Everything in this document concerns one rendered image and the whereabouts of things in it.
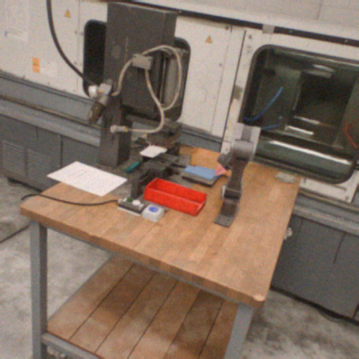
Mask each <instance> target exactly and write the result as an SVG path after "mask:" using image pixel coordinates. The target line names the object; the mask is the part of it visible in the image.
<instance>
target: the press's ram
mask: <svg viewBox="0 0 359 359"><path fill-rule="evenodd" d="M125 119H128V120H131V121H134V122H137V123H141V124H146V125H149V126H152V127H159V126H160V124H161V121H162V119H161V118H158V117H155V116H151V115H146V114H143V113H140V112H137V111H133V112H131V113H128V114H126V118H125ZM181 128H182V123H176V122H173V121H172V119H171V118H170V117H167V116H164V125H163V127H162V128H161V129H160V130H159V131H157V132H154V133H147V139H146V141H148V142H149V145H150V146H153V144H154V143H156V144H159V145H162V146H165V147H166V146H167V145H168V144H170V143H172V142H173V141H175V140H176V139H178V138H179V137H180V136H181V132H182V129H181Z"/></svg>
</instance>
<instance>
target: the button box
mask: <svg viewBox="0 0 359 359"><path fill-rule="evenodd" d="M28 196H42V197H45V198H48V199H51V200H56V201H59V202H63V203H66V204H73V205H81V206H95V205H102V204H107V203H110V202H117V203H118V209H119V210H122V211H124V212H128V213H131V214H133V215H136V216H141V215H142V214H143V210H144V209H145V208H147V204H146V203H144V202H141V201H139V202H140V205H134V204H133V202H134V201H138V200H134V199H133V202H132V203H128V202H126V199H131V198H129V197H127V196H125V197H124V198H123V199H122V200H121V199H119V200H108V201H105V202H102V203H97V204H80V203H73V202H69V201H65V200H59V199H56V198H53V197H50V196H45V195H41V194H29V195H26V196H23V197H22V198H21V200H24V199H25V198H26V197H28Z"/></svg>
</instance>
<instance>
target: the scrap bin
mask: <svg viewBox="0 0 359 359"><path fill-rule="evenodd" d="M206 197H207V194H205V193H203V192H199V191H196V190H193V189H190V188H186V187H184V186H181V185H178V184H174V183H171V182H168V181H166V180H163V179H158V178H156V179H154V180H153V181H152V182H151V183H149V184H148V185H147V186H146V187H145V189H144V196H143V199H144V200H147V201H149V202H152V203H154V204H158V205H161V206H164V207H166V208H170V209H173V210H176V211H178V212H182V213H184V214H187V215H190V216H194V217H197V216H198V215H199V214H200V212H201V211H202V208H203V207H204V205H205V201H206Z"/></svg>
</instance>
